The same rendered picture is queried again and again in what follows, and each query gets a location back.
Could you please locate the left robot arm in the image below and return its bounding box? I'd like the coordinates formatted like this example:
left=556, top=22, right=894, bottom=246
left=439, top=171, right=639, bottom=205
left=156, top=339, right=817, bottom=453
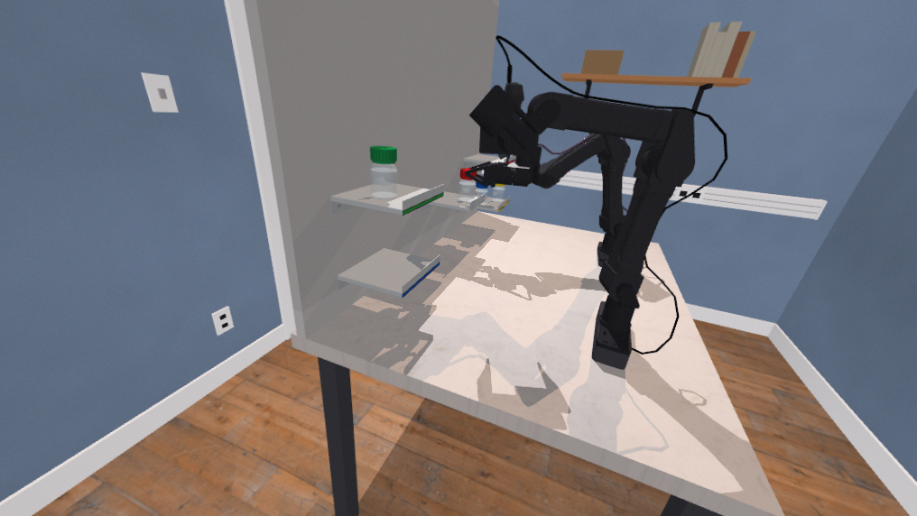
left=469, top=82, right=695, bottom=355

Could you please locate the blue-capped clear bottle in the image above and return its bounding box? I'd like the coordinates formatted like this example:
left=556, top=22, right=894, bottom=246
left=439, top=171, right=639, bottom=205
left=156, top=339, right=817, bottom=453
left=475, top=182, right=488, bottom=206

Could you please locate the clear bottle with red cap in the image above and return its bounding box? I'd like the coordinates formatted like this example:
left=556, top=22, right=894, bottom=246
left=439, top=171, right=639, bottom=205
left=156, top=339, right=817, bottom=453
left=458, top=169, right=477, bottom=203

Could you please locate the clear bottle with green cap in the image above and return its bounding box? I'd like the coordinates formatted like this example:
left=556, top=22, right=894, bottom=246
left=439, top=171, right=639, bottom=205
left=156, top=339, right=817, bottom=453
left=370, top=146, right=397, bottom=200

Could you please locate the clear bottle with yellow cap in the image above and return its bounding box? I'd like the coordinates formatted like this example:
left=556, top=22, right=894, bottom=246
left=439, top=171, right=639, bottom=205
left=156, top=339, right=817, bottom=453
left=492, top=184, right=505, bottom=203

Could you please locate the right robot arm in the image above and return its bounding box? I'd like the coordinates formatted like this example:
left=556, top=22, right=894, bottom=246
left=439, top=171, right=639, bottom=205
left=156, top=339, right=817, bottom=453
left=511, top=133, right=631, bottom=262

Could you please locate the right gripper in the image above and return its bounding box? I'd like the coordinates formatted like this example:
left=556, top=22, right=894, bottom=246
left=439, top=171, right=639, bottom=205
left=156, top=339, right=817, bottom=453
left=466, top=154, right=514, bottom=188

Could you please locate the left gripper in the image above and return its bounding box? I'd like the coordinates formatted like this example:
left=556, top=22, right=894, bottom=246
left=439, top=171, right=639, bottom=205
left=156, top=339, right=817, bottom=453
left=479, top=84, right=539, bottom=155

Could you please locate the grey wall panel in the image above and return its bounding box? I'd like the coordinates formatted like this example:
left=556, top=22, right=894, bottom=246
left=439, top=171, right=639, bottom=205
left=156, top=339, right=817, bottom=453
left=244, top=0, right=499, bottom=338

